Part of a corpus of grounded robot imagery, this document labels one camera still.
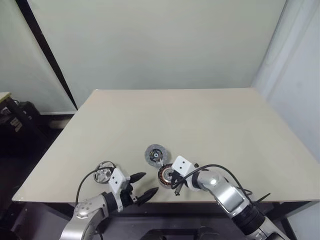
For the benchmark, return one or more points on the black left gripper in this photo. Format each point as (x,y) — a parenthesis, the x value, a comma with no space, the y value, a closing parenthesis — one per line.
(127,195)

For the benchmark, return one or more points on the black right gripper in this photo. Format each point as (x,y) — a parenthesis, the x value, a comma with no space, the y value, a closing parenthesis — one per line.
(180,184)

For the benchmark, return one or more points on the motor housing with copper windings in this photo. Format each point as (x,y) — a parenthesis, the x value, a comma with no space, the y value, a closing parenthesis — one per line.
(163,175)

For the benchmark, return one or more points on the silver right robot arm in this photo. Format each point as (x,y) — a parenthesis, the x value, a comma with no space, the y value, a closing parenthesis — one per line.
(232,197)

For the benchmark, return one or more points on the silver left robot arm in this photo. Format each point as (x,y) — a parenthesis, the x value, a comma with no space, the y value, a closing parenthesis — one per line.
(85,207)

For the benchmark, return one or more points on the round grey motor lid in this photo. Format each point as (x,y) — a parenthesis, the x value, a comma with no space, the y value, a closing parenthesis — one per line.
(150,156)

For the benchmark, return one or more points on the dark rounded shape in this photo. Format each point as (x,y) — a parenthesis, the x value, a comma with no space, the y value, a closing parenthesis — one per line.
(155,232)
(208,231)

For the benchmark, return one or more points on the white curtain panel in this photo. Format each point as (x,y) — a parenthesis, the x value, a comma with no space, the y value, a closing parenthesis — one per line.
(295,75)

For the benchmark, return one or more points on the beige side table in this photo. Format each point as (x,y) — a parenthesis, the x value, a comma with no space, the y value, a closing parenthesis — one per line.
(4,96)

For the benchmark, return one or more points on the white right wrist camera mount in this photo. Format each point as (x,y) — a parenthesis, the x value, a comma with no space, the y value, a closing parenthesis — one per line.
(182,163)

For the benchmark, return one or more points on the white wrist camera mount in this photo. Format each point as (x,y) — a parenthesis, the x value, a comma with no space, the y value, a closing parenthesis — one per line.
(117,178)
(182,163)

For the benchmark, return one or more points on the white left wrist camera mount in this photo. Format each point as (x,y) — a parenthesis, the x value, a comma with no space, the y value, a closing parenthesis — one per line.
(117,178)

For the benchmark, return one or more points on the black table frame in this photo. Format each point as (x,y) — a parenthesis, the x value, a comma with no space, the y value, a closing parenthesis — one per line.
(175,210)

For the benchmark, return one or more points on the black wall strip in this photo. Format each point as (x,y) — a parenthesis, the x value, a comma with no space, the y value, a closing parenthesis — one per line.
(45,45)

